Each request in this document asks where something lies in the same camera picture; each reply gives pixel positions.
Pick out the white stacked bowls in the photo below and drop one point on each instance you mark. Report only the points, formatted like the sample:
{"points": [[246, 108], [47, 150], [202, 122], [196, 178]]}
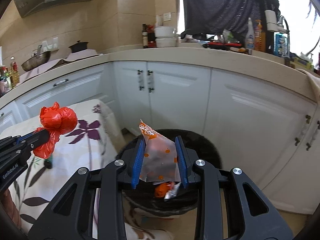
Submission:
{"points": [[165, 36]]}

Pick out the orange soap bottle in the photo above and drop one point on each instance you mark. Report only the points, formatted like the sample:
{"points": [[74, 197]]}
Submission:
{"points": [[259, 37]]}

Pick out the floral tablecloth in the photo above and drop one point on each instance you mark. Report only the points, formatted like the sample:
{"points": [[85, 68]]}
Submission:
{"points": [[93, 144]]}

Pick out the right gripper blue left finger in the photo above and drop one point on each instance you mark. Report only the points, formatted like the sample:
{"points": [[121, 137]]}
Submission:
{"points": [[137, 162]]}

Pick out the black pot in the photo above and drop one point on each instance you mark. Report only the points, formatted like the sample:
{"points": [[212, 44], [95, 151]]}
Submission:
{"points": [[78, 46]]}

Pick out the small orange wrapper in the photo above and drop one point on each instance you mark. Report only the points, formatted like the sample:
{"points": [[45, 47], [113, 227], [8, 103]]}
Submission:
{"points": [[162, 189]]}

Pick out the white spray bottle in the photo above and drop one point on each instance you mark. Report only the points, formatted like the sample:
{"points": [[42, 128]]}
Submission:
{"points": [[249, 40]]}

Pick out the left hand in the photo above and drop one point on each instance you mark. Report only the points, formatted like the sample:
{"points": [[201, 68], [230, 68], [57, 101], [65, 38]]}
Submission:
{"points": [[10, 208]]}

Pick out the dark grey hanging cloth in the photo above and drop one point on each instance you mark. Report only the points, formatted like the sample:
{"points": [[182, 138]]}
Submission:
{"points": [[215, 16]]}

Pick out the white sachet packet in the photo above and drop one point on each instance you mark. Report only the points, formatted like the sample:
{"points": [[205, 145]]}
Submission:
{"points": [[173, 191]]}

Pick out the pink stove cover cloth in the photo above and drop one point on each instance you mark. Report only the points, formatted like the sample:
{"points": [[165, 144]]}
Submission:
{"points": [[72, 57]]}

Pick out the kitchen faucet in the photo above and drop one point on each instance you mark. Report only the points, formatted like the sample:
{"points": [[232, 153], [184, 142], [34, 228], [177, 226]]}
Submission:
{"points": [[280, 28]]}

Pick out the red plastic bag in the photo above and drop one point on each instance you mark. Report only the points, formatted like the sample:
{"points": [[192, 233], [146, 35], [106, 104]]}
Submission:
{"points": [[57, 121]]}

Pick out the steel wok pan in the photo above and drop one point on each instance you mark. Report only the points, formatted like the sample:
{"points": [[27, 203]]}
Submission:
{"points": [[37, 59]]}

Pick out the translucent orange-dotted bag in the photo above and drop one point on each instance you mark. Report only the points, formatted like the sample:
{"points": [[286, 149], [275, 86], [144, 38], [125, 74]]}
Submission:
{"points": [[160, 157]]}

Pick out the black trash bin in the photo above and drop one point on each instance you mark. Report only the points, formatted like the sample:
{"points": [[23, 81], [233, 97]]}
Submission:
{"points": [[142, 197]]}

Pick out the dark sauce bottle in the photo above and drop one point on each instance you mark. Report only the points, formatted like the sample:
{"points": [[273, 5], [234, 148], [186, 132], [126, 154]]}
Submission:
{"points": [[145, 36]]}

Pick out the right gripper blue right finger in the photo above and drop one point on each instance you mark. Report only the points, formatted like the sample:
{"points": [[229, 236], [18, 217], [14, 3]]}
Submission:
{"points": [[181, 161]]}

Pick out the black green marker tube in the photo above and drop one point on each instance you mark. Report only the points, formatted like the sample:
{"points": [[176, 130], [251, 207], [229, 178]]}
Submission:
{"points": [[48, 163]]}

